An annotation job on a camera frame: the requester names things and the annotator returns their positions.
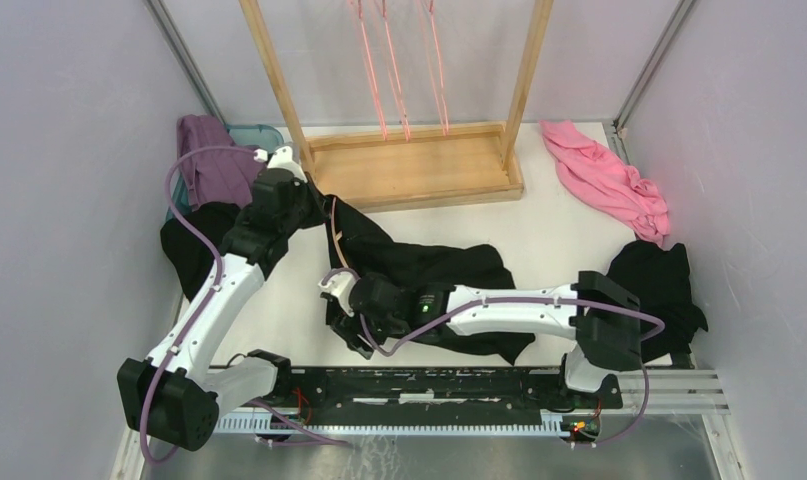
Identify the black pleated skirt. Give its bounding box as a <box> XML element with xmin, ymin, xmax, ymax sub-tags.
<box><xmin>324</xmin><ymin>195</ymin><xmax>536</xmax><ymax>365</ymax></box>

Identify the black garment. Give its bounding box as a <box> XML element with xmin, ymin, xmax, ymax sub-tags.
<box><xmin>606</xmin><ymin>240</ymin><xmax>709</xmax><ymax>362</ymax></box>
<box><xmin>160</xmin><ymin>202</ymin><xmax>240</xmax><ymax>301</ymax></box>

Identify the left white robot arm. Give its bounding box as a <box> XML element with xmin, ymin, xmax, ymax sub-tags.
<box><xmin>117</xmin><ymin>166</ymin><xmax>323</xmax><ymax>451</ymax></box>

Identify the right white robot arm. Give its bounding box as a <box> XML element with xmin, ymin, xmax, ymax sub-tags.
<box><xmin>319</xmin><ymin>268</ymin><xmax>643</xmax><ymax>408</ymax></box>

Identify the wooden hanger rack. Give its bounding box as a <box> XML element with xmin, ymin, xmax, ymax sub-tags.
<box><xmin>240</xmin><ymin>1</ymin><xmax>553</xmax><ymax>211</ymax></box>

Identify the teal plastic basket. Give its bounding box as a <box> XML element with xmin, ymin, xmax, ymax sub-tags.
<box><xmin>171</xmin><ymin>123</ymin><xmax>285</xmax><ymax>215</ymax></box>

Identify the purple garment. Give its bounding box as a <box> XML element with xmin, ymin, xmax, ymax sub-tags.
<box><xmin>177</xmin><ymin>115</ymin><xmax>265</xmax><ymax>211</ymax></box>

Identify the pink garment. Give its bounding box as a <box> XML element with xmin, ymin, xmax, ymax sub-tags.
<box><xmin>539</xmin><ymin>121</ymin><xmax>671</xmax><ymax>247</ymax></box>

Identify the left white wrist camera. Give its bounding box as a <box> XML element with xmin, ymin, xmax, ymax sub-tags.
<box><xmin>253</xmin><ymin>143</ymin><xmax>308</xmax><ymax>183</ymax></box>

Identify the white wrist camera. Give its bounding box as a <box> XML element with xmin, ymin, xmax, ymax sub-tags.
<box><xmin>253</xmin><ymin>143</ymin><xmax>308</xmax><ymax>183</ymax></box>
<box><xmin>318</xmin><ymin>268</ymin><xmax>360</xmax><ymax>316</ymax></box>

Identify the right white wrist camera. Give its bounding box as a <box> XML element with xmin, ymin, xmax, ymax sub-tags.
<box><xmin>318</xmin><ymin>268</ymin><xmax>360</xmax><ymax>316</ymax></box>

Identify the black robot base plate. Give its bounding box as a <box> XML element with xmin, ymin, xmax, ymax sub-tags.
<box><xmin>265</xmin><ymin>367</ymin><xmax>623</xmax><ymax>427</ymax></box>

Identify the slotted grey cable duct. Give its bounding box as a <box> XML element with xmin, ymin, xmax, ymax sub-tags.
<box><xmin>214</xmin><ymin>410</ymin><xmax>570</xmax><ymax>439</ymax></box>

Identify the pink wire hanger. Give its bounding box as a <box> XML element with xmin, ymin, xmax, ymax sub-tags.
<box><xmin>415</xmin><ymin>1</ymin><xmax>450</xmax><ymax>136</ymax></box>
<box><xmin>347</xmin><ymin>0</ymin><xmax>412</xmax><ymax>141</ymax></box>

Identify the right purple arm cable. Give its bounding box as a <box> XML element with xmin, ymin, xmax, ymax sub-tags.
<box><xmin>320</xmin><ymin>267</ymin><xmax>667</xmax><ymax>446</ymax></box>

